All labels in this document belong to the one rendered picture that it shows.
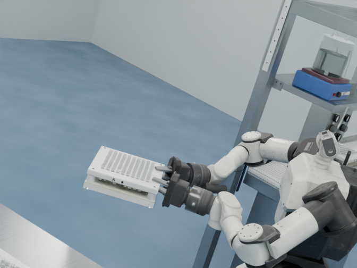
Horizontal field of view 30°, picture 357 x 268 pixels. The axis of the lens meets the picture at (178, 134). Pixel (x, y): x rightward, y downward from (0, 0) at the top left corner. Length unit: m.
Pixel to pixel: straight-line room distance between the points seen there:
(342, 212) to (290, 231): 0.18
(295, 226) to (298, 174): 0.27
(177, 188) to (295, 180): 0.39
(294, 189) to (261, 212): 1.17
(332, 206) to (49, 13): 6.47
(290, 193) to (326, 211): 0.20
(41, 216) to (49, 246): 2.05
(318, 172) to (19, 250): 0.99
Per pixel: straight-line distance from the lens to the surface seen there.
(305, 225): 2.05
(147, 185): 2.23
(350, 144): 4.24
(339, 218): 2.11
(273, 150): 2.61
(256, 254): 2.04
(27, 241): 2.12
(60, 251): 2.11
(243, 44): 7.27
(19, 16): 7.99
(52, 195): 4.43
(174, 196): 2.26
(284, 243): 2.03
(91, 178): 2.25
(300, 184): 2.22
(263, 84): 3.08
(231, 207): 2.19
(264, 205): 3.38
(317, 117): 3.03
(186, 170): 2.41
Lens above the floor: 1.96
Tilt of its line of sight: 18 degrees down
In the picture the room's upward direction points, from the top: 17 degrees clockwise
